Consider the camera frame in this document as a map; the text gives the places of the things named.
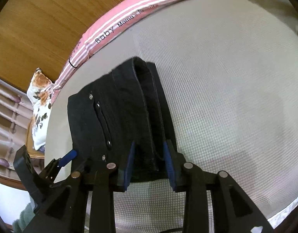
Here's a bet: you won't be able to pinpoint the beige woven bed mat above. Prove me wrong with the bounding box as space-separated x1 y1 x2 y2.
44 0 298 233

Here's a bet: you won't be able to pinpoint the pink striped pillow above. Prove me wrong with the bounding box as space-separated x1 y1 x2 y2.
51 0 183 102

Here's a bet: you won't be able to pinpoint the wooden headboard panel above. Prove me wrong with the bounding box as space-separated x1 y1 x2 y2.
0 0 213 93

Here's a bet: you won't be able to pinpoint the beige patterned curtain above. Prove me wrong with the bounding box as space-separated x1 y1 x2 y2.
0 79 33 180

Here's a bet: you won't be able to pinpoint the floral orange white pillow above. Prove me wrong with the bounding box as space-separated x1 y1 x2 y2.
27 68 54 150

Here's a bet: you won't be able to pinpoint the black denim pants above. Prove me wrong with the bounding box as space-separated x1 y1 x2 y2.
67 57 176 183

